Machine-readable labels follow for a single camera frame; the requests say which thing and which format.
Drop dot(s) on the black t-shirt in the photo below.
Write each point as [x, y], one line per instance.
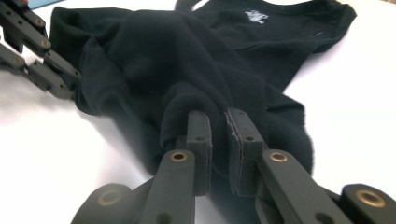
[171, 56]

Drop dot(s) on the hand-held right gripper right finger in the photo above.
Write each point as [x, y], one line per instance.
[246, 137]

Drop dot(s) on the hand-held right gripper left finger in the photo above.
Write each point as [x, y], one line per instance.
[199, 130]

